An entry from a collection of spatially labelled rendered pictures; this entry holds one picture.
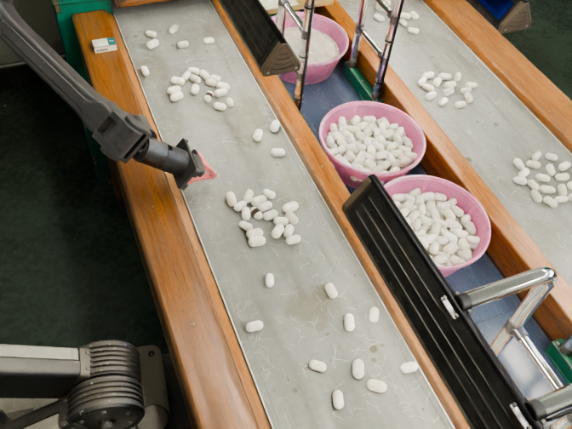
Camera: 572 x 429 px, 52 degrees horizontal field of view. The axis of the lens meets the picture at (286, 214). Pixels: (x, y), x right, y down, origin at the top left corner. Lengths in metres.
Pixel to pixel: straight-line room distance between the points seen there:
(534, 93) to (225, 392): 1.19
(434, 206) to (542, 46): 2.28
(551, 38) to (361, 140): 2.30
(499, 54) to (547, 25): 1.90
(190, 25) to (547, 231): 1.14
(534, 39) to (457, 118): 2.01
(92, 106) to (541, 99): 1.19
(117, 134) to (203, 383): 0.49
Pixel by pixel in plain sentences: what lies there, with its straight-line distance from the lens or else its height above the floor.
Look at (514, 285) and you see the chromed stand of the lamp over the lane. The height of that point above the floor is 1.12.
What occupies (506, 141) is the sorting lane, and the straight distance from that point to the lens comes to 1.63.
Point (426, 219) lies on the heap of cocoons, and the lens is 1.36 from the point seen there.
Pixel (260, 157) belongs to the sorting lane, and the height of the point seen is 0.74.
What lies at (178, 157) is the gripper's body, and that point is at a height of 0.87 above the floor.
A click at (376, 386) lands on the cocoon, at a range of 1.09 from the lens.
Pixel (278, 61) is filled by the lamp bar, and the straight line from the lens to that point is 1.15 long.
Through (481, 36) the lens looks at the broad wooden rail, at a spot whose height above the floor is 0.76.
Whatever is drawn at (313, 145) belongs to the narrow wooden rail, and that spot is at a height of 0.76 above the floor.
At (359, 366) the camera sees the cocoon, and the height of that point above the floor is 0.76.
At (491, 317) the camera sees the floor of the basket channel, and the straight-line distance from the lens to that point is 1.34.
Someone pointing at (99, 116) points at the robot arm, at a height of 0.98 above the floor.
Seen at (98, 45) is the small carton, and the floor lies 0.78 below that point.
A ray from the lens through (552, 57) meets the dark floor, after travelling 3.52.
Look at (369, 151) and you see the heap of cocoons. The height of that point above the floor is 0.74.
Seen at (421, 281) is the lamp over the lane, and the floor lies 1.09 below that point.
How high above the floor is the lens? 1.74
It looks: 50 degrees down
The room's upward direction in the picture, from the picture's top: 7 degrees clockwise
